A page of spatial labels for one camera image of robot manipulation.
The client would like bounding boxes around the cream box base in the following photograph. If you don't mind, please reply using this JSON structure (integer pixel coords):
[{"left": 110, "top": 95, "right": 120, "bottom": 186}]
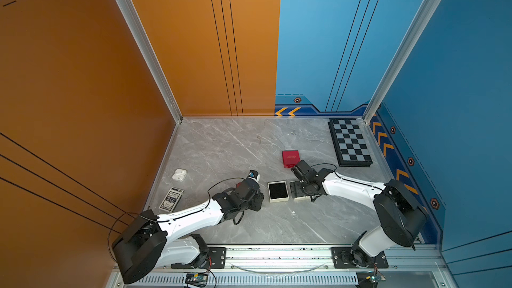
[{"left": 267, "top": 180, "right": 290, "bottom": 203}]

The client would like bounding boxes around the red jewelry box lid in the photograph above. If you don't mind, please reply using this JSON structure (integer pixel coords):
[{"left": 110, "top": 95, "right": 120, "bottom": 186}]
[{"left": 282, "top": 150, "right": 301, "bottom": 169}]

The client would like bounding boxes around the cream lotus print box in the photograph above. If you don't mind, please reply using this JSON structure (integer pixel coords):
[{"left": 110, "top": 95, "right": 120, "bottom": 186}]
[{"left": 293, "top": 195, "right": 311, "bottom": 201}]

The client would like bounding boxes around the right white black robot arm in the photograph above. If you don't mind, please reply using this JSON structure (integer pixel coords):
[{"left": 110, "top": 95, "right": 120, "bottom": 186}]
[{"left": 291, "top": 161, "right": 429, "bottom": 268}]

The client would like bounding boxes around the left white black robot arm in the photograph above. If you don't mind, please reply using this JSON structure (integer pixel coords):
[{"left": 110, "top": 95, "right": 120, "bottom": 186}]
[{"left": 111, "top": 170, "right": 264, "bottom": 285}]

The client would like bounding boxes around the black white chessboard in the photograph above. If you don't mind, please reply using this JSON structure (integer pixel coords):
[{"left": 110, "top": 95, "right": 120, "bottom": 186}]
[{"left": 328, "top": 117, "right": 373, "bottom": 167}]

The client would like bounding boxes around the white earbuds case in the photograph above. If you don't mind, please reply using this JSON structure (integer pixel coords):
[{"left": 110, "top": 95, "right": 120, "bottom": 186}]
[{"left": 171, "top": 169, "right": 187, "bottom": 181}]

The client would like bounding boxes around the left green circuit board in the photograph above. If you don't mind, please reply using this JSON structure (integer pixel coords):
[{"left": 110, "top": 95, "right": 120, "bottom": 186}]
[{"left": 184, "top": 273, "right": 209, "bottom": 288}]

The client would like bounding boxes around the green circuit board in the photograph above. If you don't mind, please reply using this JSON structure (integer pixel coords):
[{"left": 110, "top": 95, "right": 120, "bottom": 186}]
[
  {"left": 184, "top": 273, "right": 209, "bottom": 288},
  {"left": 355, "top": 273, "right": 386, "bottom": 288}
]

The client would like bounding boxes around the right green circuit board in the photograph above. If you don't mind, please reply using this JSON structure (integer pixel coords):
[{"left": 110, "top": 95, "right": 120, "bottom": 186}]
[{"left": 355, "top": 273, "right": 386, "bottom": 288}]

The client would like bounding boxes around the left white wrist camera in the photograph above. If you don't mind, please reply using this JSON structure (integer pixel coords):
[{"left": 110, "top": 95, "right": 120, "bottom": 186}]
[{"left": 247, "top": 170, "right": 260, "bottom": 183}]

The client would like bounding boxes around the aluminium front rail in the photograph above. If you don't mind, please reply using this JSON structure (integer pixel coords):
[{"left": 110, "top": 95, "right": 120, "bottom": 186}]
[{"left": 113, "top": 243, "right": 449, "bottom": 273}]

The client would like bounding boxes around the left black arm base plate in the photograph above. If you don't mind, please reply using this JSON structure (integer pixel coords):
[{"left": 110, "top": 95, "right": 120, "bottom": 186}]
[{"left": 171, "top": 247, "right": 227, "bottom": 270}]

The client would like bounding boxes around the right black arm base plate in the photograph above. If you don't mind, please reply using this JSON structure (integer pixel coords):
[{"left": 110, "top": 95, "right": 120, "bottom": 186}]
[{"left": 331, "top": 247, "right": 389, "bottom": 269}]

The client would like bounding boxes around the white vented cable duct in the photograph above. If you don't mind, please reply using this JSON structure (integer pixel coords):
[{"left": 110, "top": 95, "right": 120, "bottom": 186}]
[{"left": 132, "top": 272, "right": 358, "bottom": 287}]

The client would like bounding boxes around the right aluminium corner post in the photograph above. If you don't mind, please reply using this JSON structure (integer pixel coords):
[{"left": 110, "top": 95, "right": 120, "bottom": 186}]
[{"left": 362, "top": 0, "right": 442, "bottom": 125}]

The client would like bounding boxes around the aluminium corner post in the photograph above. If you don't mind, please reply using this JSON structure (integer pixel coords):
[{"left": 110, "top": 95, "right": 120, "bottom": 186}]
[
  {"left": 362, "top": 0, "right": 442, "bottom": 125},
  {"left": 115, "top": 0, "right": 183, "bottom": 124}
]

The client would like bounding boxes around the left aluminium corner post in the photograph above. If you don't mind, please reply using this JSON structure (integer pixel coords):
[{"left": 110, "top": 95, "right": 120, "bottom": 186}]
[{"left": 115, "top": 0, "right": 183, "bottom": 124}]

